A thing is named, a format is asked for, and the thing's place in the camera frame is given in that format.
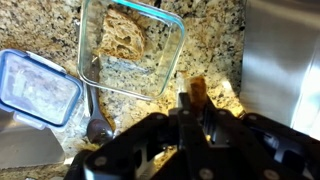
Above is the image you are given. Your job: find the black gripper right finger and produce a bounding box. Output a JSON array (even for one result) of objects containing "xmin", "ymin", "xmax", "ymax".
[{"xmin": 199, "ymin": 94, "xmax": 320, "ymax": 180}]

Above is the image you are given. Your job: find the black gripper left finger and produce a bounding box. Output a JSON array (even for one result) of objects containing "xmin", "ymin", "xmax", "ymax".
[{"xmin": 63, "ymin": 92, "xmax": 204, "ymax": 180}]

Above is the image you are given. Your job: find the brown bread slice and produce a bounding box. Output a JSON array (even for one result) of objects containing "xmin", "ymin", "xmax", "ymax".
[
  {"xmin": 188, "ymin": 75, "xmax": 208, "ymax": 114},
  {"xmin": 96, "ymin": 8, "xmax": 147, "ymax": 62}
]

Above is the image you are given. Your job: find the stainless steel toaster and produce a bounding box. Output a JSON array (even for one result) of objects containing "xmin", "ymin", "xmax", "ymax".
[{"xmin": 239, "ymin": 0, "xmax": 320, "ymax": 141}]

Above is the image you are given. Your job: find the dark purple spoon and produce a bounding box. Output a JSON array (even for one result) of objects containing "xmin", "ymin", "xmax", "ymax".
[{"xmin": 84, "ymin": 54, "xmax": 115, "ymax": 145}]

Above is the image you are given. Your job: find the clear glass food container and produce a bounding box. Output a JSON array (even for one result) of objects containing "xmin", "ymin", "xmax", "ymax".
[{"xmin": 77, "ymin": 0, "xmax": 187, "ymax": 102}]

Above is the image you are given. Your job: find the stainless steel sink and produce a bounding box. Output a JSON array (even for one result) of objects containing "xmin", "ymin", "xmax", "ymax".
[{"xmin": 0, "ymin": 109, "xmax": 66, "ymax": 170}]

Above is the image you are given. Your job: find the blue rimmed plastic lid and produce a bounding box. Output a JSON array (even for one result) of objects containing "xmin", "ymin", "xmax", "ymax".
[{"xmin": 0, "ymin": 49, "xmax": 84, "ymax": 130}]

